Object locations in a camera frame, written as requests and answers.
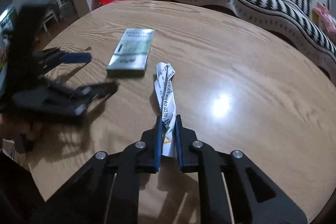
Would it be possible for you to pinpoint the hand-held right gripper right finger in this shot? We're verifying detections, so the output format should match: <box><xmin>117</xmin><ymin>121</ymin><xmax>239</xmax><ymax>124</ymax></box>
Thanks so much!
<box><xmin>175</xmin><ymin>114</ymin><xmax>309</xmax><ymax>224</ymax></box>

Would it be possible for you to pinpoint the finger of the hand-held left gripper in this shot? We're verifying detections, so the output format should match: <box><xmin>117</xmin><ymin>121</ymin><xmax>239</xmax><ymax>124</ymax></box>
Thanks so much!
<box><xmin>13</xmin><ymin>81</ymin><xmax>118</xmax><ymax>117</ymax></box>
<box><xmin>34</xmin><ymin>48</ymin><xmax>92</xmax><ymax>75</ymax></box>

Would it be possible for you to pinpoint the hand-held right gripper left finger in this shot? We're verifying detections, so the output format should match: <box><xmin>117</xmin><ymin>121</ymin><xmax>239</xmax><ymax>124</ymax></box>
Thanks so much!
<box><xmin>30</xmin><ymin>116</ymin><xmax>163</xmax><ymax>224</ymax></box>

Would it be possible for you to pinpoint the silver blue wrapper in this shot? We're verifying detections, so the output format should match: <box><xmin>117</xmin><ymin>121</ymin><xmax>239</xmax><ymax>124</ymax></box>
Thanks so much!
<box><xmin>151</xmin><ymin>62</ymin><xmax>177</xmax><ymax>159</ymax></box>

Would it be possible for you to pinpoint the silver green box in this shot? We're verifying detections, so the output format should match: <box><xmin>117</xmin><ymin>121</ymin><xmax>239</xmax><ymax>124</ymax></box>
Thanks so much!
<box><xmin>106</xmin><ymin>28</ymin><xmax>155</xmax><ymax>77</ymax></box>

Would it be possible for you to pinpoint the white shelf unit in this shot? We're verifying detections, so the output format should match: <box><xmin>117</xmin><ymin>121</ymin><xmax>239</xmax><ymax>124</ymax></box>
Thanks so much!
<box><xmin>42</xmin><ymin>0</ymin><xmax>71</xmax><ymax>30</ymax></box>

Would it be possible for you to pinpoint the black white striped sofa cover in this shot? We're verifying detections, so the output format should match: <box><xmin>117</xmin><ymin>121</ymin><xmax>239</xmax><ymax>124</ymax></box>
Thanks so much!
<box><xmin>143</xmin><ymin>0</ymin><xmax>336</xmax><ymax>75</ymax></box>

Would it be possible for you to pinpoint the pink printed pillow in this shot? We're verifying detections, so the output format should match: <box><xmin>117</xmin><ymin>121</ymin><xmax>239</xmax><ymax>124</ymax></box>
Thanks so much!
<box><xmin>312</xmin><ymin>2</ymin><xmax>336</xmax><ymax>33</ymax></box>

